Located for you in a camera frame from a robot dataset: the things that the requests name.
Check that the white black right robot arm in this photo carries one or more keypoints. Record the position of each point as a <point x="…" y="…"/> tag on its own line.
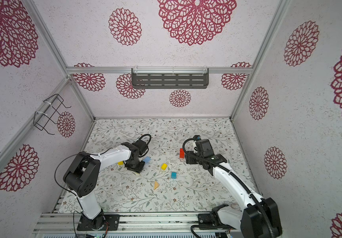
<point x="258" y="217"/>

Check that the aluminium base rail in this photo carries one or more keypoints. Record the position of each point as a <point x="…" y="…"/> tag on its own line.
<point x="153" y="222"/>

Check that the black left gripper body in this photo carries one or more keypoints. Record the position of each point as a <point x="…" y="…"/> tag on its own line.
<point x="135" y="165"/>

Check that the black wire wall rack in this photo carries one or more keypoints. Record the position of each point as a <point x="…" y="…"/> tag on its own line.
<point x="45" y="116"/>

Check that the yellow wood cylinder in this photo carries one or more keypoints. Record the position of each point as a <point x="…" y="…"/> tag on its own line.
<point x="164" y="167"/>

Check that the natural wood triangle block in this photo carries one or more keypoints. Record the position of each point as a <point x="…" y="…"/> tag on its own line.
<point x="156" y="185"/>

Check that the light blue wood block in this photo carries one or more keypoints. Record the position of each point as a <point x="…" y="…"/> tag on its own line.
<point x="147" y="160"/>

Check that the dark grey wall shelf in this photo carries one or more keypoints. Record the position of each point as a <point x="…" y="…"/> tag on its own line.
<point x="171" y="79"/>

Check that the red wood rectangular block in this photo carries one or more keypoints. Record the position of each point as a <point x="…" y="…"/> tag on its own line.
<point x="182" y="154"/>

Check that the teal wood cube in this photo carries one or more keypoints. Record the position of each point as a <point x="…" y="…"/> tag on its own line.
<point x="173" y="175"/>

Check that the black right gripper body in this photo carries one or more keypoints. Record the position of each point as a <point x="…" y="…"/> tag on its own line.
<point x="195" y="160"/>

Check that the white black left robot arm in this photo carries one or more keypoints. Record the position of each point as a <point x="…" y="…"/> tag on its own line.
<point x="83" y="173"/>

